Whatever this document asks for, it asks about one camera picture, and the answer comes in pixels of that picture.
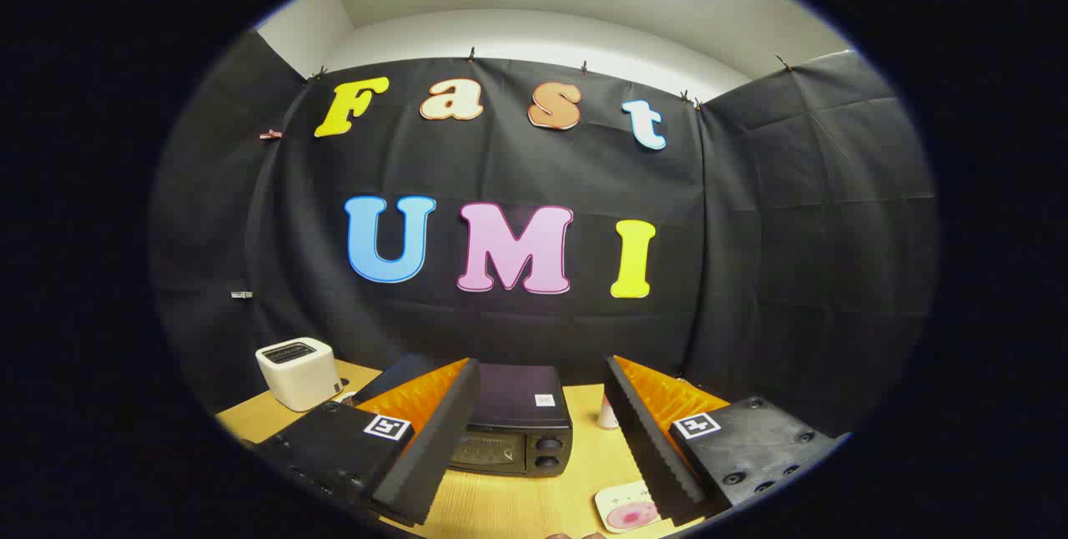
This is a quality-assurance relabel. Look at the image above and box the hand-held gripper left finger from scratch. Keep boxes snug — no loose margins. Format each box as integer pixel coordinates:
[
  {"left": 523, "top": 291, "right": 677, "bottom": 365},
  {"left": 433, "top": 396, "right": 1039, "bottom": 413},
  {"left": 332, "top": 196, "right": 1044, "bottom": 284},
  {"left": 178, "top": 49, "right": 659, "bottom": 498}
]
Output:
[{"left": 247, "top": 358, "right": 482, "bottom": 527}]

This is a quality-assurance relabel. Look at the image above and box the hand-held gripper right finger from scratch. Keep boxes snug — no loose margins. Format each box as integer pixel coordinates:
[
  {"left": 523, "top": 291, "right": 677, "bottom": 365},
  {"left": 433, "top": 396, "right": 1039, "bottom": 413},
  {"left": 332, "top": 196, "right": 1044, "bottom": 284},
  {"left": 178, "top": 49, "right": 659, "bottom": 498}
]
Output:
[{"left": 604, "top": 355, "right": 837, "bottom": 526}]

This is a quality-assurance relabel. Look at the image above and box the cream square tray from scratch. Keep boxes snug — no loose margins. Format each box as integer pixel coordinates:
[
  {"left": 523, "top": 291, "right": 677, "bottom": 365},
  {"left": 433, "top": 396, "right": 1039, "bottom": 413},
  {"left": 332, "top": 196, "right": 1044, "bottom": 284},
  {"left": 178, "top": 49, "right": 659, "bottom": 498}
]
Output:
[{"left": 594, "top": 479, "right": 668, "bottom": 534}]

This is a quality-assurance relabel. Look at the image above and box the pink round food slice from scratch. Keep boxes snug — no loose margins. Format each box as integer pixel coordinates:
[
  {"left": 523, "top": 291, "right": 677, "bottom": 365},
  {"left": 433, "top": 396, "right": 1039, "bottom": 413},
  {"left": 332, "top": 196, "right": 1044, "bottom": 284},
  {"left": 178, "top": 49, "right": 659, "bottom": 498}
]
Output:
[{"left": 607, "top": 501, "right": 661, "bottom": 530}]

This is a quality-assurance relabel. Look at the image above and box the black toaster oven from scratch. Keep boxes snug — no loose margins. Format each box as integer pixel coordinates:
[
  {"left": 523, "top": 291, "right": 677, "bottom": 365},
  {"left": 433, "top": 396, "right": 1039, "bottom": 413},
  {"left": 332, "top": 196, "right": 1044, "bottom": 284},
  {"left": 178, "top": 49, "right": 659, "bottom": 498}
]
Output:
[{"left": 355, "top": 353, "right": 574, "bottom": 478}]

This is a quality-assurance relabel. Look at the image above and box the white pop-up toaster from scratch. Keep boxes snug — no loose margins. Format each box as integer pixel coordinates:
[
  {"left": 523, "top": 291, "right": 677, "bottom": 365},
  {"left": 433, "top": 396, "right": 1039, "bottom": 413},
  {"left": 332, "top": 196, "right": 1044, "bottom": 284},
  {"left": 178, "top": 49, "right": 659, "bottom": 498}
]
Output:
[{"left": 255, "top": 337, "right": 344, "bottom": 413}]

